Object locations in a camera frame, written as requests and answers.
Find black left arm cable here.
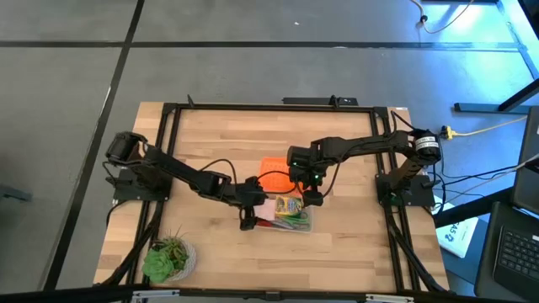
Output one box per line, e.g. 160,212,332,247
198,157,239,187

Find pink sticky notes pad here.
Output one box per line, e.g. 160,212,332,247
253,199,278,221

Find dark laptop lid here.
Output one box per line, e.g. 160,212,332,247
510,104,539,216

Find green handled scissors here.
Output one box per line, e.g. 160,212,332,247
290,210,314,232

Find orange pencil box lid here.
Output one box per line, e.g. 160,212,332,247
257,157,304,196

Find black laptop with keyboard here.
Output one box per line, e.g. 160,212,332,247
474,200,539,303

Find black aluminium table frame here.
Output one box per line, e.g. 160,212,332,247
94,93,450,295

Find potted green succulent plant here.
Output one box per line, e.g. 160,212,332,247
141,226,199,284

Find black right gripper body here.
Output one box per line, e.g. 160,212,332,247
287,145,328,191

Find black cable bundle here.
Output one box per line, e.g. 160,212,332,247
420,159,539,216

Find black power strip bar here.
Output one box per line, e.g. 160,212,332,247
281,95,360,108

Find black gantry bar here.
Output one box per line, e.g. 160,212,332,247
0,284,539,303

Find yellow green crayon box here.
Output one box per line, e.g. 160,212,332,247
274,194,305,220

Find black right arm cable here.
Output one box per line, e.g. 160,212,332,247
256,169,305,197

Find white printed booklet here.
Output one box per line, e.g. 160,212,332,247
434,200,481,259

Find clear plastic pencil box base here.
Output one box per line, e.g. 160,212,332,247
254,192,318,235

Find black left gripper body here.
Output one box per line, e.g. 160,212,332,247
229,176,269,231

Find black office desk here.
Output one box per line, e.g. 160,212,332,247
453,77,539,115

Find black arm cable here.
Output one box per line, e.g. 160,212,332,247
256,169,305,197
198,157,239,187

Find floor cable with black knot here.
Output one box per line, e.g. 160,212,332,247
409,0,477,36

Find silver metal bracket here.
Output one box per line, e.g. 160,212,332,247
131,288,181,301
365,292,416,303

